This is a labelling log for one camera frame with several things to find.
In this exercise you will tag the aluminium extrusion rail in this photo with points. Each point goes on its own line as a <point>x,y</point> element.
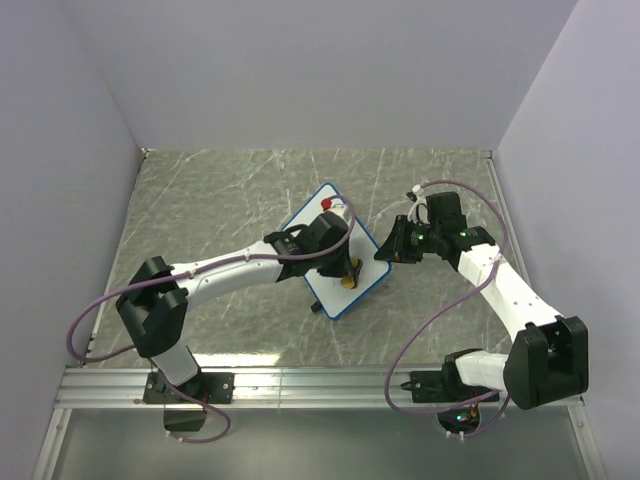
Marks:
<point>356,387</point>

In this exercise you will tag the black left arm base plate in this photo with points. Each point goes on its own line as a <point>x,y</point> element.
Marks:
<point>211,387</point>

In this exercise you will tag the yellow bone-shaped whiteboard eraser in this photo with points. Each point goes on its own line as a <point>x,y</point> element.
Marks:
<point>350,279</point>

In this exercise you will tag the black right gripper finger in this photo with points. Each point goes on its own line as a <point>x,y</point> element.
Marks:
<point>391,250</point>
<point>397,235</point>

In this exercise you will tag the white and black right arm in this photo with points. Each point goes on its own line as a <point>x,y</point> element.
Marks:
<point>548,360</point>

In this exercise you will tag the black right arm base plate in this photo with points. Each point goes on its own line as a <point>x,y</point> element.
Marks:
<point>431,386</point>

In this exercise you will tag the black whiteboard clip lower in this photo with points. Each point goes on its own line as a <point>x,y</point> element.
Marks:
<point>316,306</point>

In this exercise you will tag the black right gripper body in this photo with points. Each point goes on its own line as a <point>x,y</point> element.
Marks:
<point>421,241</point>

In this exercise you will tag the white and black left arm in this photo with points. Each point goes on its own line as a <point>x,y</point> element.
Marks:
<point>154,315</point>

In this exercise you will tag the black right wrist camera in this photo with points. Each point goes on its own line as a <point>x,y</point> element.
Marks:
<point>444,213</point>

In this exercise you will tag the blue-framed small whiteboard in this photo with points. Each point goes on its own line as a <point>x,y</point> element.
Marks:
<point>334,296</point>

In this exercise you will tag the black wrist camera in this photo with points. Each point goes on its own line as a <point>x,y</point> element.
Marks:
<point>325,231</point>
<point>444,213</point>

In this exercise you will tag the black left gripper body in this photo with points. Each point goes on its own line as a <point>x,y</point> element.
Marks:
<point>333,263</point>

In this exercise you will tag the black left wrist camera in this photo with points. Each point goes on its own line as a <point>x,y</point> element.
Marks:
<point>325,231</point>

